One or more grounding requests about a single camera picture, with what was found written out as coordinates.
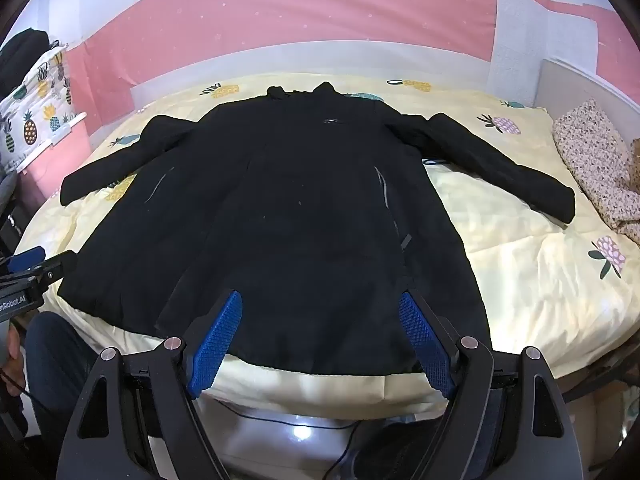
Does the floral print cloth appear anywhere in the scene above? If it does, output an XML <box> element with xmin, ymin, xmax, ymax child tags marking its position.
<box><xmin>552</xmin><ymin>99</ymin><xmax>640</xmax><ymax>246</ymax></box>

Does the person's leg in jeans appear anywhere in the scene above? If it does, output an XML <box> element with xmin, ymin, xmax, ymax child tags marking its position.
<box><xmin>22</xmin><ymin>311</ymin><xmax>101</xmax><ymax>441</ymax></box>

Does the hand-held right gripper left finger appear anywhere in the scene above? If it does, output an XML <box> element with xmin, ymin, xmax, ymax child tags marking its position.
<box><xmin>56</xmin><ymin>289</ymin><xmax>244</xmax><ymax>480</ymax></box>

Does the black bag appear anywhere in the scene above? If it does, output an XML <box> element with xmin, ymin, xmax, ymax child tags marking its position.
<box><xmin>0</xmin><ymin>29</ymin><xmax>51</xmax><ymax>86</ymax></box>

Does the yellow pineapple print blanket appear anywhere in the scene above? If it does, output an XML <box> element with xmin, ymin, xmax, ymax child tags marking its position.
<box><xmin>12</xmin><ymin>74</ymin><xmax>640</xmax><ymax>418</ymax></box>

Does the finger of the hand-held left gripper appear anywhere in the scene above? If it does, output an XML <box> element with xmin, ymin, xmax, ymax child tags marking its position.
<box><xmin>0</xmin><ymin>246</ymin><xmax>48</xmax><ymax>275</ymax></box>
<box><xmin>27</xmin><ymin>251</ymin><xmax>79</xmax><ymax>283</ymax></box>

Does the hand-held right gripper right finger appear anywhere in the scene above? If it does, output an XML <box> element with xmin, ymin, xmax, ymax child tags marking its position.
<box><xmin>399</xmin><ymin>291</ymin><xmax>576</xmax><ymax>480</ymax></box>

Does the black floor cable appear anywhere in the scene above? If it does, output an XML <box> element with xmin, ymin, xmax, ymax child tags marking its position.
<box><xmin>220</xmin><ymin>400</ymin><xmax>362</xmax><ymax>480</ymax></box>

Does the pineapple print fabric organizer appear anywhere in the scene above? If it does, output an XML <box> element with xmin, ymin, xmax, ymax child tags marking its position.
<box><xmin>0</xmin><ymin>42</ymin><xmax>76</xmax><ymax>171</ymax></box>

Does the grey bed headboard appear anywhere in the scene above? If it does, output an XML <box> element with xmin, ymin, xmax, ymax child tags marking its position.
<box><xmin>540</xmin><ymin>57</ymin><xmax>640</xmax><ymax>161</ymax></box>

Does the black coat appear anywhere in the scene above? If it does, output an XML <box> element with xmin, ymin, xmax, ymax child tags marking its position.
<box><xmin>57</xmin><ymin>81</ymin><xmax>577</xmax><ymax>376</ymax></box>

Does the person's left hand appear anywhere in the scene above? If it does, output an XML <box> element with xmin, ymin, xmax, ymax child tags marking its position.
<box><xmin>0</xmin><ymin>320</ymin><xmax>26</xmax><ymax>397</ymax></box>

